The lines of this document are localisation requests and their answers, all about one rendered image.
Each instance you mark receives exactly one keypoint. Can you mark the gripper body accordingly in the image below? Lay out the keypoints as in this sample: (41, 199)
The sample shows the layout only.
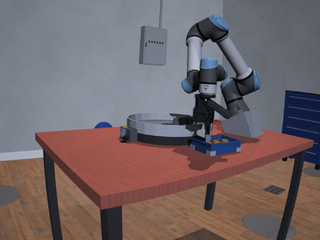
(201, 111)

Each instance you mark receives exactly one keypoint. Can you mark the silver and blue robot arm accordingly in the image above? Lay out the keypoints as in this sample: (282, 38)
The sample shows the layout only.
(204, 73)

